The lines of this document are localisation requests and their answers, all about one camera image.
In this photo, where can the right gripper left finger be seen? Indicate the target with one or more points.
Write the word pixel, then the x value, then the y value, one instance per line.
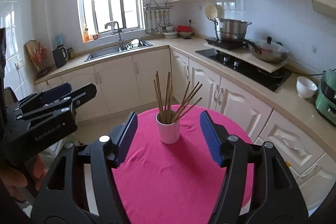
pixel 62 196

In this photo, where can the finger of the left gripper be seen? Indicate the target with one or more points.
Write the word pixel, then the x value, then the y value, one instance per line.
pixel 71 100
pixel 36 100

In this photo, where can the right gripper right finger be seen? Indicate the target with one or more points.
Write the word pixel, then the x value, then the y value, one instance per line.
pixel 258 186

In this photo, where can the wooden chopstick one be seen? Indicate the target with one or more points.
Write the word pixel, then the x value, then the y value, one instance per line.
pixel 159 101

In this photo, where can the wooden chopstick two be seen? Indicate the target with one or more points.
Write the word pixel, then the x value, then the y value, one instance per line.
pixel 158 86

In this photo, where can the wooden chopstick three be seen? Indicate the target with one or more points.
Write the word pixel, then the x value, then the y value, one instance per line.
pixel 166 97

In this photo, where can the wooden chopstick four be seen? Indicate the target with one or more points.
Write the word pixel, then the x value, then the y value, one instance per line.
pixel 170 93

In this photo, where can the wooden chopstick six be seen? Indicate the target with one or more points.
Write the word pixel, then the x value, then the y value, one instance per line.
pixel 186 101

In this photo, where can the dark grey wooden chopstick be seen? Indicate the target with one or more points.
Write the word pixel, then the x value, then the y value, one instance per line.
pixel 185 110

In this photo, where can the wooden chopstick five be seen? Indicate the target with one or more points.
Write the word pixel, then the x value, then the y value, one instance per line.
pixel 181 105

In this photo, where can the wooden chopstick seven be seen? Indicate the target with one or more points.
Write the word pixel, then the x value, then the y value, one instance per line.
pixel 189 100

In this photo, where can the steel kitchen sink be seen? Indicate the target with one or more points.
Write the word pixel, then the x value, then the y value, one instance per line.
pixel 133 45

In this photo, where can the person's left hand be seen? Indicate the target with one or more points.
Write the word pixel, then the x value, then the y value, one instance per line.
pixel 13 179

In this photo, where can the black chair back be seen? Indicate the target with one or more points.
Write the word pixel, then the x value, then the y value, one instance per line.
pixel 2 68

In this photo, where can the wooden cutting board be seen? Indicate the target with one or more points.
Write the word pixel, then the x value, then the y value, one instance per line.
pixel 33 49

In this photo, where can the black electric kettle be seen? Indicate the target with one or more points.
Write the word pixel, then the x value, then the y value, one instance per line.
pixel 60 56

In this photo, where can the chrome sink faucet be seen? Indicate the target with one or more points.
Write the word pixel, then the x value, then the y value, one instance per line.
pixel 115 32

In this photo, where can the pink round tablecloth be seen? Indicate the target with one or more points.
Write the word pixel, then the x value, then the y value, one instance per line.
pixel 169 183

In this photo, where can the white paper cup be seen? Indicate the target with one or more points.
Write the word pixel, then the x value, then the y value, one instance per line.
pixel 168 133

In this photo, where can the black gas hob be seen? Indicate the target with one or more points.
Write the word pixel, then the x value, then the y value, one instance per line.
pixel 272 81

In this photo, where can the white ceramic bowl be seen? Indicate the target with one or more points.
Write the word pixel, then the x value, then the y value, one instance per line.
pixel 306 88

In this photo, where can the green small appliance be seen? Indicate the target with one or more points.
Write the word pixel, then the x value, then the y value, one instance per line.
pixel 325 102

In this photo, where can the stacked white plates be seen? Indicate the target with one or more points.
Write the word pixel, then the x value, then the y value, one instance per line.
pixel 172 34

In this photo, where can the red item on bowl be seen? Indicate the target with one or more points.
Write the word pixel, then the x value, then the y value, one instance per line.
pixel 184 29

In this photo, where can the wok with glass lid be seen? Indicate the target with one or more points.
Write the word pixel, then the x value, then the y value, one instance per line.
pixel 267 50

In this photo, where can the black induction cooker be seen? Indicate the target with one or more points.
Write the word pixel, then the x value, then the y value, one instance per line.
pixel 226 44

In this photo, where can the steel stock pot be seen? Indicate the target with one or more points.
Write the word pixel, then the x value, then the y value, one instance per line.
pixel 230 29

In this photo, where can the wall utensil rack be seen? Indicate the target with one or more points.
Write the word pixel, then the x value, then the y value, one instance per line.
pixel 157 17

